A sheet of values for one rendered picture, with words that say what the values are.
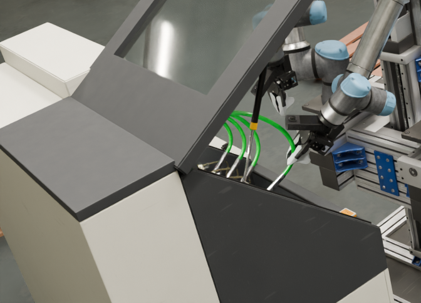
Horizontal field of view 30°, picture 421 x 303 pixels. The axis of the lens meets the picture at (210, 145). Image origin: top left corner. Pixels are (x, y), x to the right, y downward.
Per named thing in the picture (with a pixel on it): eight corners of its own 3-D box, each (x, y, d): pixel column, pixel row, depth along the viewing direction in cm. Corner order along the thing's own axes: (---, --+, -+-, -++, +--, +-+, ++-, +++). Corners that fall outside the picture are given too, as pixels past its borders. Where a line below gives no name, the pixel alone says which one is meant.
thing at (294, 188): (379, 263, 252) (371, 222, 244) (369, 270, 250) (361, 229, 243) (267, 198, 302) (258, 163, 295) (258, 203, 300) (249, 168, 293)
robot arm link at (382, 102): (378, 86, 240) (351, 78, 234) (402, 96, 230) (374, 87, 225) (369, 110, 241) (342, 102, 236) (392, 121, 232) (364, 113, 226)
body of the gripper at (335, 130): (322, 158, 238) (346, 131, 231) (299, 148, 235) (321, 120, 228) (320, 141, 243) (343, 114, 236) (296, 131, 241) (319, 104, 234)
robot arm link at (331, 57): (351, 80, 293) (345, 47, 286) (316, 85, 297) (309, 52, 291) (353, 67, 303) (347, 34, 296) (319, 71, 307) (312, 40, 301)
